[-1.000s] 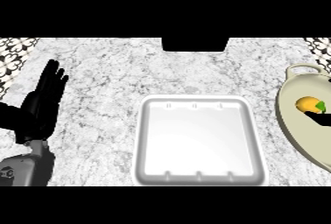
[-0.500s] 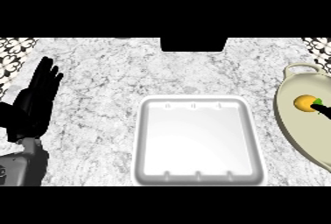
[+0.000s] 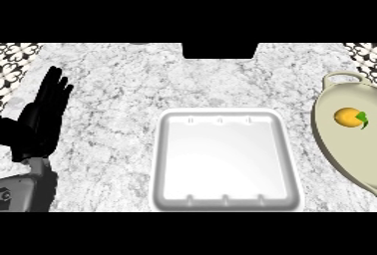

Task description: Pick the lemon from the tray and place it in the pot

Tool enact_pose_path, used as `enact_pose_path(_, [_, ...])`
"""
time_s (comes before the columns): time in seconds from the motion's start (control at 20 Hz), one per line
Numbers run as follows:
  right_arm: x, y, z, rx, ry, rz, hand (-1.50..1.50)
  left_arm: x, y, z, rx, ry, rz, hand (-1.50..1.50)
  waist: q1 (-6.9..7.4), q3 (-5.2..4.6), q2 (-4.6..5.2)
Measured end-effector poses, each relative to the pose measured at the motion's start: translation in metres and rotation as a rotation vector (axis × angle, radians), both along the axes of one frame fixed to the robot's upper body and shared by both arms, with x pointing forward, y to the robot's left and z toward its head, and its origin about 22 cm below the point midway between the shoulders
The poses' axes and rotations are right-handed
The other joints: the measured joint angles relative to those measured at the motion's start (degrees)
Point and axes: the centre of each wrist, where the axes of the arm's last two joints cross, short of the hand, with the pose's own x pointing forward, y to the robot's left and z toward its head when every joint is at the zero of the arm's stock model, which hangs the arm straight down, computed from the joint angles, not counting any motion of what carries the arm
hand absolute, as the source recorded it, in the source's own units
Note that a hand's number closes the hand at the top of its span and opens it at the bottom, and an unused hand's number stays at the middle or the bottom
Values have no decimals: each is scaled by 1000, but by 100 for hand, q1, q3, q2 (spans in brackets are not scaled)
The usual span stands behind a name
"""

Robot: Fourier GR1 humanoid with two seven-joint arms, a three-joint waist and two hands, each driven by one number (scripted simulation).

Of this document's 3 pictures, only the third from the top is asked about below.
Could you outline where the white plastic tray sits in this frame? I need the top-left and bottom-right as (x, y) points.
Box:
(149, 107), (304, 213)

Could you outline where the yellow lemon with green leaf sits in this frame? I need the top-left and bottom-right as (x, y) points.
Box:
(332, 107), (371, 130)

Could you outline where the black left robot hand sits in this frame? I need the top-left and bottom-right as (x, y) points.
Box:
(0, 65), (75, 163)

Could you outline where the beige pot with handle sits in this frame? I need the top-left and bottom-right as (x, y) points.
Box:
(310, 71), (377, 197)

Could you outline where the black appliance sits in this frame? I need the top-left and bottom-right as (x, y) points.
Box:
(181, 43), (260, 61)

